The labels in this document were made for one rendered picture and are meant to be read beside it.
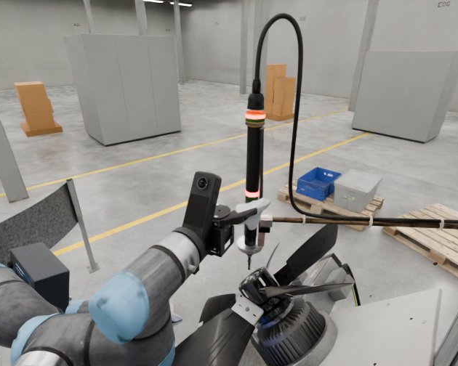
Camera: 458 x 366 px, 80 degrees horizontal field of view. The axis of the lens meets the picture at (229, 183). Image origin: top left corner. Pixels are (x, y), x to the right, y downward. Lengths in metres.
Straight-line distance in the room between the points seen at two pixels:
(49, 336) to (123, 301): 0.15
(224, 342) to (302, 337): 0.24
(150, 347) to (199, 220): 0.19
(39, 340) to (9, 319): 0.25
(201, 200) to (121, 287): 0.18
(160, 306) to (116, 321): 0.06
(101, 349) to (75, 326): 0.05
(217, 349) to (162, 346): 0.44
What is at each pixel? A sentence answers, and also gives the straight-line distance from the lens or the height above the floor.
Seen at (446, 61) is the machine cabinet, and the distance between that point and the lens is 7.57.
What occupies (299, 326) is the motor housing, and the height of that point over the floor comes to 1.18.
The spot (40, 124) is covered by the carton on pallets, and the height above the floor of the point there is 0.27.
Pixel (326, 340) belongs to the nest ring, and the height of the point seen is 1.16.
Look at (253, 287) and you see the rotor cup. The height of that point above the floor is 1.24.
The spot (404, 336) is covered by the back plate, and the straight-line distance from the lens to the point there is 0.86.
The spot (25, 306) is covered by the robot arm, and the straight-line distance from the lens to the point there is 0.74.
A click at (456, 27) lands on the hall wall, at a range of 12.84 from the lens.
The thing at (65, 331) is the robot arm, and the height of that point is 1.57.
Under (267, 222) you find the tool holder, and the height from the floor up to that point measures 1.53.
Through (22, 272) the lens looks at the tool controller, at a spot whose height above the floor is 1.23.
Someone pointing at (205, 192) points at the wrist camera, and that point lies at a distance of 0.46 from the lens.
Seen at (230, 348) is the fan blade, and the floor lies 1.18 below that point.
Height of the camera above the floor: 1.93
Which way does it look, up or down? 26 degrees down
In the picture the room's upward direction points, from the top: straight up
